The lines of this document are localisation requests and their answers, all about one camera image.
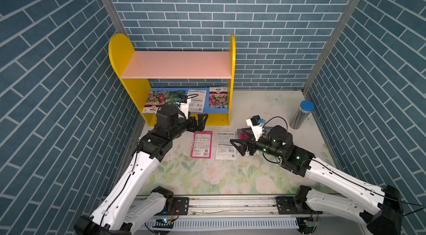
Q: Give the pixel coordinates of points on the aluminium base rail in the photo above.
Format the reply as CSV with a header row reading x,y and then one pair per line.
x,y
260,213

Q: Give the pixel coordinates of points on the pink-bordered seed bag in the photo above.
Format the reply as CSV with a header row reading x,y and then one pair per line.
x,y
202,144

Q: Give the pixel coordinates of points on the white text gourd seed bag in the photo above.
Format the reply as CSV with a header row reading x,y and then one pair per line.
x,y
224,149

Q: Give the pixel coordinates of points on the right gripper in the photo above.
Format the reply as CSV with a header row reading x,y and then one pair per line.
x,y
252,143

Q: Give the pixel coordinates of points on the steel bottle blue cap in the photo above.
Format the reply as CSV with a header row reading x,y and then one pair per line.
x,y
305,108

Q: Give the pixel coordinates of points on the candy chrysanthemum seed bag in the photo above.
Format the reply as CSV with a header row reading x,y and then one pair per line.
x,y
155,100

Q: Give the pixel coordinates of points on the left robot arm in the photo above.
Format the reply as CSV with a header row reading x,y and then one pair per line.
x,y
115,216

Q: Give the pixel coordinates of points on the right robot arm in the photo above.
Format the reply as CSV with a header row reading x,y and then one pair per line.
x,y
379,209

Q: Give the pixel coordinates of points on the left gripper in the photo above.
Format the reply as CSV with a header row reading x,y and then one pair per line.
x,y
200,124

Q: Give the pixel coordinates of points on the red peony seed bag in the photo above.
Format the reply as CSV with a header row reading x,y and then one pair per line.
x,y
245,134

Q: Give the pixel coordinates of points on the floral table mat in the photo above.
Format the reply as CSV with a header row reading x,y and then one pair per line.
x,y
249,175

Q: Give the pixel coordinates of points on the colourful flower seed bag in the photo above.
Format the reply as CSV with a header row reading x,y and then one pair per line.
x,y
218,98

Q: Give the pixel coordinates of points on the green gourd seed bag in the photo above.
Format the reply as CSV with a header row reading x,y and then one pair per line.
x,y
174,96

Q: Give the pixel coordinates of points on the yellow wooden shelf unit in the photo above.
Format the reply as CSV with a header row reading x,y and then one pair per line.
x,y
135,68

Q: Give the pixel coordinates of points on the white back-side seed bag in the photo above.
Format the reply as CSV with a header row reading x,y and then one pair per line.
x,y
197,103

